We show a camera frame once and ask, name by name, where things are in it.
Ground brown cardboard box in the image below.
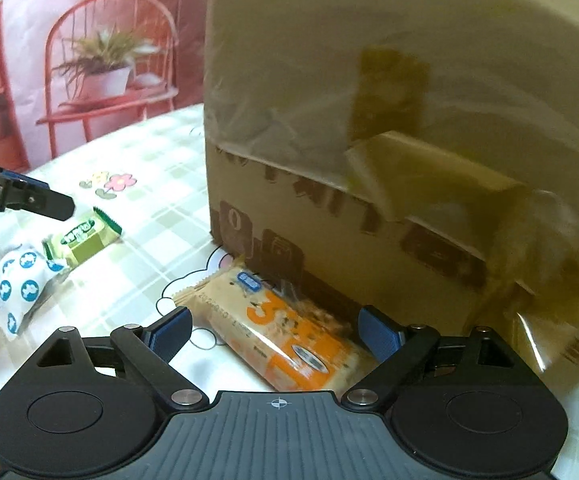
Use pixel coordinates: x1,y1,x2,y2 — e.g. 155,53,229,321
203,0,579,391

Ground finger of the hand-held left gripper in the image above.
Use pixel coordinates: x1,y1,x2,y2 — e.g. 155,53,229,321
5,171,50,192
0,175,76,222

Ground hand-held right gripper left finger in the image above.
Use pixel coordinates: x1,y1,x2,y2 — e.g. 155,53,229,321
19,306,207,408

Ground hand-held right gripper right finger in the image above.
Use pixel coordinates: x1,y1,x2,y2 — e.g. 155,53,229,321
342,306,535,409

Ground clear plastic box liner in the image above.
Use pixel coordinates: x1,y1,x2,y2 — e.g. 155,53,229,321
203,0,579,376

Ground orange white biscuit packet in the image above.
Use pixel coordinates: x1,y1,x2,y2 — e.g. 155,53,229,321
173,255,377,393

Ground green white snack packet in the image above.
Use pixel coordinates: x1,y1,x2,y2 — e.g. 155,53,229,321
42,206,124,268

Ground white blue dotted packet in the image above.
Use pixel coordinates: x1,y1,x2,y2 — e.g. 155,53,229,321
0,240,70,336

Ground printed red backdrop cloth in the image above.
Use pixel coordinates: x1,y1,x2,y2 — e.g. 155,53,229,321
0,0,215,173

